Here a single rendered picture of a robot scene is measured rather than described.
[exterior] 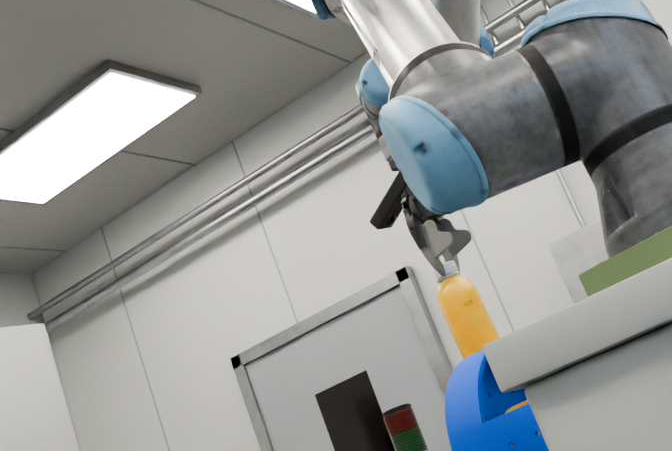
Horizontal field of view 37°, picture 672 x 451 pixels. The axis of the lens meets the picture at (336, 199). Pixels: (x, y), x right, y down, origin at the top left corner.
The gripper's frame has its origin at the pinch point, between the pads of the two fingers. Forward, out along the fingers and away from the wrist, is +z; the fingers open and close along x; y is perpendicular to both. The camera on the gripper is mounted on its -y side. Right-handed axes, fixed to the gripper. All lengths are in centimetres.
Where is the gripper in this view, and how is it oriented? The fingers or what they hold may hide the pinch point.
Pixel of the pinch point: (444, 268)
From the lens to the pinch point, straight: 166.9
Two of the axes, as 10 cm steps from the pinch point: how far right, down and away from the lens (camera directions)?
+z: 3.7, 9.0, -2.2
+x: 5.8, -0.4, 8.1
